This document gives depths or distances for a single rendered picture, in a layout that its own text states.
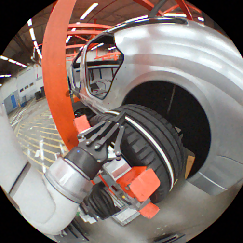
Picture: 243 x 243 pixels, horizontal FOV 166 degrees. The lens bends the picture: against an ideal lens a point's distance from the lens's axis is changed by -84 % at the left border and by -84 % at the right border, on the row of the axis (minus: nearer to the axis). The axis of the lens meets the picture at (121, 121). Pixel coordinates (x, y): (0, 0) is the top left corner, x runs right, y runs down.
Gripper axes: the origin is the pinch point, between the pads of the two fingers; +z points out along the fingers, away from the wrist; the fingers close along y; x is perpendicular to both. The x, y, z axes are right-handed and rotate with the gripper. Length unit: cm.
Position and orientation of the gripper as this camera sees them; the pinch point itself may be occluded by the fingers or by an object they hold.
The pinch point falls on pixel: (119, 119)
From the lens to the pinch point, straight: 30.0
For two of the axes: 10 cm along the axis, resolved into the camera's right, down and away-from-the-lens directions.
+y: 9.1, 2.4, -3.4
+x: 0.1, -8.2, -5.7
